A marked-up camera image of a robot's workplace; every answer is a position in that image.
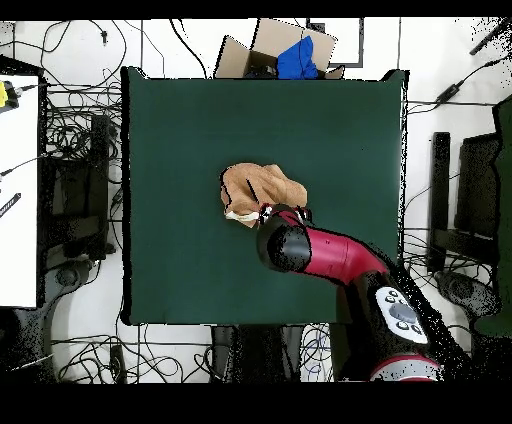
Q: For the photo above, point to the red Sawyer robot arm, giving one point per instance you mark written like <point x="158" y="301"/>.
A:
<point x="340" y="252"/>

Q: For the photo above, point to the open cardboard box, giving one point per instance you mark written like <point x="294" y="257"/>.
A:
<point x="276" y="36"/>

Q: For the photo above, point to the yellow and black device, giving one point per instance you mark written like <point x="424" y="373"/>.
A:
<point x="4" y="96"/>

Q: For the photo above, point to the black flat strip tool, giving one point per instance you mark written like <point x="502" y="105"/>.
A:
<point x="10" y="204"/>

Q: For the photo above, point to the dark green fabric piece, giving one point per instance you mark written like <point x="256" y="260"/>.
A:
<point x="504" y="200"/>

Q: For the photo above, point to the tan terry towel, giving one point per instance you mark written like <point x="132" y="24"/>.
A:
<point x="260" y="184"/>

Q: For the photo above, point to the dark green table cloth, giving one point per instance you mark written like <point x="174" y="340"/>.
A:
<point x="180" y="140"/>

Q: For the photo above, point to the white desk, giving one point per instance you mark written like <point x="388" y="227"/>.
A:
<point x="18" y="200"/>

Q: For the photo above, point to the black upright bar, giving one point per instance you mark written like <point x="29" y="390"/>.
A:
<point x="439" y="192"/>

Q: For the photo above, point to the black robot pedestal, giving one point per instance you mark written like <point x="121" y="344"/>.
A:
<point x="256" y="352"/>

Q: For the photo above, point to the black power strip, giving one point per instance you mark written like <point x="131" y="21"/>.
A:
<point x="117" y="364"/>

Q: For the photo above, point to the dark square floor frame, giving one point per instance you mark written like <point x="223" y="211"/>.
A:
<point x="361" y="48"/>

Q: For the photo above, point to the blue garment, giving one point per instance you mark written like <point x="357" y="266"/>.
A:
<point x="298" y="62"/>

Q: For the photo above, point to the black tripod leg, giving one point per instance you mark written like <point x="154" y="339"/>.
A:
<point x="490" y="38"/>

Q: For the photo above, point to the black power adapter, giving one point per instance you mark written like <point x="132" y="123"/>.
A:
<point x="448" y="93"/>

